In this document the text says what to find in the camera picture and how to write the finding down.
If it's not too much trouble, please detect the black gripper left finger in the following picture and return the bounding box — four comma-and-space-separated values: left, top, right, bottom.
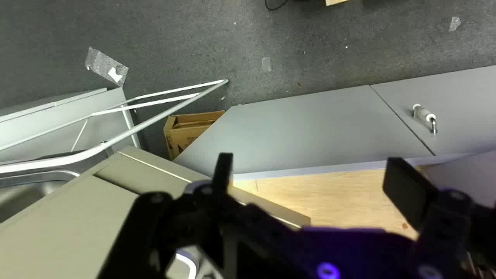
129, 152, 253, 245

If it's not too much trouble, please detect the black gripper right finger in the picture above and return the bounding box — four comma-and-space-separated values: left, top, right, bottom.
382, 156, 473, 279

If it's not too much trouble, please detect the grey drawer with wooden interior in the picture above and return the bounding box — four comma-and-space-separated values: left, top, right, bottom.
174, 63, 496, 240

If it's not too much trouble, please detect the brown cardboard box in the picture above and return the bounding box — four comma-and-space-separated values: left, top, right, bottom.
163, 108, 227, 161

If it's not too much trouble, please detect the beige metal filing cabinet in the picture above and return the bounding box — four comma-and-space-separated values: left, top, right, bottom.
0, 146, 312, 279

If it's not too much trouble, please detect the clear plastic piece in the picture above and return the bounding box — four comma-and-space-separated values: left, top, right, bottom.
84, 45, 131, 87

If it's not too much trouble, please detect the white metal cart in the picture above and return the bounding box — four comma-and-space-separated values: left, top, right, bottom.
0, 77, 230, 222

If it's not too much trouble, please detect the grey tape scrap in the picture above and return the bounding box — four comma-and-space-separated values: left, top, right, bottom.
447, 15, 464, 34

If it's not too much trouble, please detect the silver drawer handle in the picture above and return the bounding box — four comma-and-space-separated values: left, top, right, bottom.
411, 102, 441, 136

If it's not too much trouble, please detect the black floor cable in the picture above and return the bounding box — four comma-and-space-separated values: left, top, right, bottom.
264, 0, 292, 12

